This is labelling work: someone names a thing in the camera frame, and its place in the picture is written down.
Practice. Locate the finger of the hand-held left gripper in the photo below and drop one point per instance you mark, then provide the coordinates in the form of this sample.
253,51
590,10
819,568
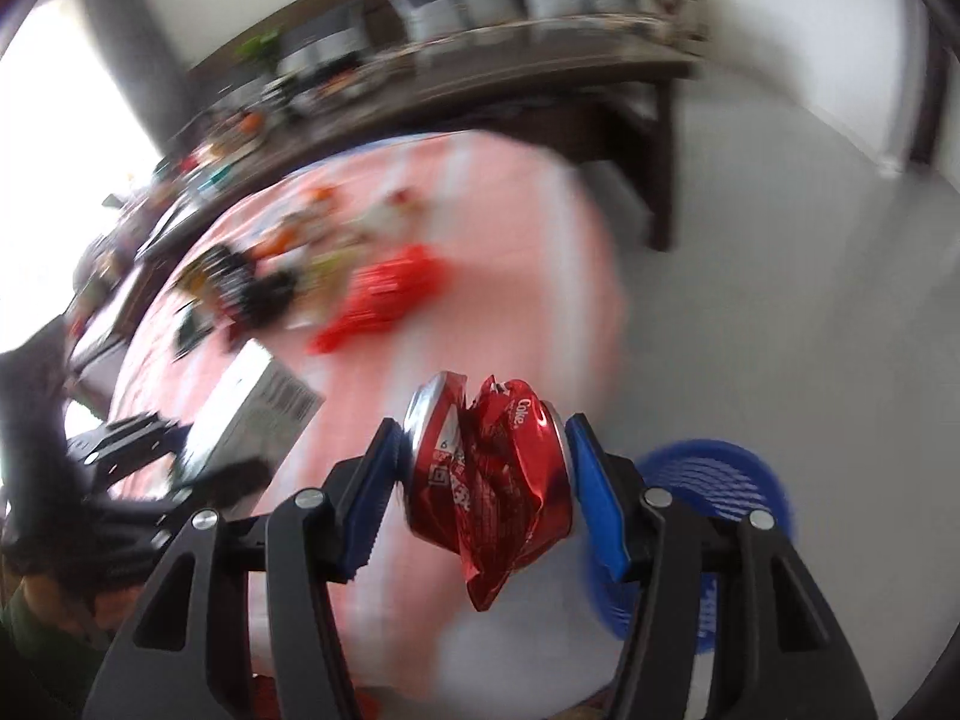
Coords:
127,439
202,491

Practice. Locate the black snack wrapper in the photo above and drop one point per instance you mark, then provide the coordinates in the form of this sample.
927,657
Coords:
251,289

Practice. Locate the dark door frame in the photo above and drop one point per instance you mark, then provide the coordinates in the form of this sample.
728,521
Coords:
934,75

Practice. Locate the red plastic wrapper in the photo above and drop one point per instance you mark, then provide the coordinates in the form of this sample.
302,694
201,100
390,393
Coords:
382,292

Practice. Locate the green potted plant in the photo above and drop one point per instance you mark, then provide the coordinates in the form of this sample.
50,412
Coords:
259,49

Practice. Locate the dark wooden coffee table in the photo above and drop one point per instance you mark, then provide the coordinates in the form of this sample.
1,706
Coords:
525,82

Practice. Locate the crushed red soda can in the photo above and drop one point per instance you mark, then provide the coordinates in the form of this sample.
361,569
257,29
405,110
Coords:
487,480

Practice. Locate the grey curtain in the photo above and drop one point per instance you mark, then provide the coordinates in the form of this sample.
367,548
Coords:
127,60

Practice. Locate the green cloth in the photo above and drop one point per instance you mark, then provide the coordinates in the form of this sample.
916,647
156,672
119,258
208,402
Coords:
30,630

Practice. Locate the white cardboard box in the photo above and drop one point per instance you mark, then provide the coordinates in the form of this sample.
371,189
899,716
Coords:
251,405

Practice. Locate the small dark packet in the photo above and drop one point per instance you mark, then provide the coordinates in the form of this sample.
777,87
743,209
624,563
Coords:
191,334

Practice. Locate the orange yellow snack packet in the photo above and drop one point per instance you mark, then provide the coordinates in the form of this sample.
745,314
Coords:
300,229

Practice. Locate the blue plastic basket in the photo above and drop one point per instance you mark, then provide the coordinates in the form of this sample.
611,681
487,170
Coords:
720,480

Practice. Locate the pink striped tablecloth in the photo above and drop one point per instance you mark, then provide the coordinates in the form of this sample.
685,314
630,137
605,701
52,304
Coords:
510,240

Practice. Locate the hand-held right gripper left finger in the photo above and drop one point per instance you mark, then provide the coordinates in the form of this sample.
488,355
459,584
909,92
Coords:
371,499

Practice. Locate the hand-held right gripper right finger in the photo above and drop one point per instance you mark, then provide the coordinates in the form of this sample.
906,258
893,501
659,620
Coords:
600,499

